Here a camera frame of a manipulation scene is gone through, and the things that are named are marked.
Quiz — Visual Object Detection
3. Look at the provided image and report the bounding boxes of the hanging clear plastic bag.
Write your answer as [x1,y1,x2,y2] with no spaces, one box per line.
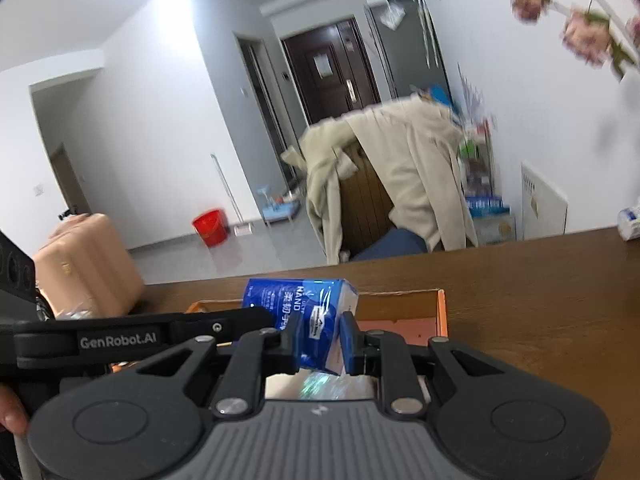
[378,0,405,31]

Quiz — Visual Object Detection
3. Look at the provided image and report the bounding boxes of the dark brown door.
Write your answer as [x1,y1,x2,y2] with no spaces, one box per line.
[279,17,382,127]

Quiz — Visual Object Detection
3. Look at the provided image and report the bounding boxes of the wooden chair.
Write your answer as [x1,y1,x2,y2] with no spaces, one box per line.
[339,139,402,262]

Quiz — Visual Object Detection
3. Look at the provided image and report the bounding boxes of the white umbrella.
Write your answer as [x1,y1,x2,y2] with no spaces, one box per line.
[417,0,441,69]

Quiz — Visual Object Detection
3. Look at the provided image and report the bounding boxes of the person's left hand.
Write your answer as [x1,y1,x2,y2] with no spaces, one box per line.
[0,382,30,436]

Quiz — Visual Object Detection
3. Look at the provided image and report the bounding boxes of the red cardboard box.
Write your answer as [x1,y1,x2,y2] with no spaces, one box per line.
[185,288,448,401]

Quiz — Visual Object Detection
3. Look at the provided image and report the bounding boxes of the pink suitcase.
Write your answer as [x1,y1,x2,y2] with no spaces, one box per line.
[33,213,147,321]

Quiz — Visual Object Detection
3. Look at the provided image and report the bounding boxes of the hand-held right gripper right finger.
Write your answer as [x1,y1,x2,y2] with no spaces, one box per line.
[340,311,531,418]

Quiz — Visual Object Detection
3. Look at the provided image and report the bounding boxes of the mop handle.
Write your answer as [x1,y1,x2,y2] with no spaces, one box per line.
[210,153,246,227]

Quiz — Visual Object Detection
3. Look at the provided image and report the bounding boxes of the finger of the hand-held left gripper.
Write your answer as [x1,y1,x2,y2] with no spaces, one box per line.
[169,307,274,349]

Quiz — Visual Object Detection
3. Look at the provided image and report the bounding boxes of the blue tissue pack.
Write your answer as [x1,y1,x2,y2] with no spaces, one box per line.
[243,278,360,376]

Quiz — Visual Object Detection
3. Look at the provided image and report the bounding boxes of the light blue stool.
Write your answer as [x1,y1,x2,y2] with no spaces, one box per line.
[257,187,301,229]

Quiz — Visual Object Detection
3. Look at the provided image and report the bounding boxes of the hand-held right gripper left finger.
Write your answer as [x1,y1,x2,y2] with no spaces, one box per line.
[115,317,304,419]

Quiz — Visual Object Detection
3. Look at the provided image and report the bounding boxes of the grey refrigerator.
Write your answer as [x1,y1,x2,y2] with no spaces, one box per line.
[363,0,454,107]

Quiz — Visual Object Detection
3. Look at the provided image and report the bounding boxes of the rack with bottles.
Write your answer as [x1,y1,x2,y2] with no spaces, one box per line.
[457,62,517,247]

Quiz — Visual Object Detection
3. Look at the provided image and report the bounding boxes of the dried pink roses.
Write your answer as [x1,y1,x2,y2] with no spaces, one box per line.
[511,0,640,82]

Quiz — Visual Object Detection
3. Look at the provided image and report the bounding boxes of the beige jacket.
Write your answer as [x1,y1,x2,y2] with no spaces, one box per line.
[281,97,479,266]

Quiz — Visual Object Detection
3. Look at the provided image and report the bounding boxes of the blue seat cushion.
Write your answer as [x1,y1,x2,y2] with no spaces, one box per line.
[349,227,429,263]

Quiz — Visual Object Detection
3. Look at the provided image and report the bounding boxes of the red bucket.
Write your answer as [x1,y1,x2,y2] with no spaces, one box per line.
[192,208,230,248]

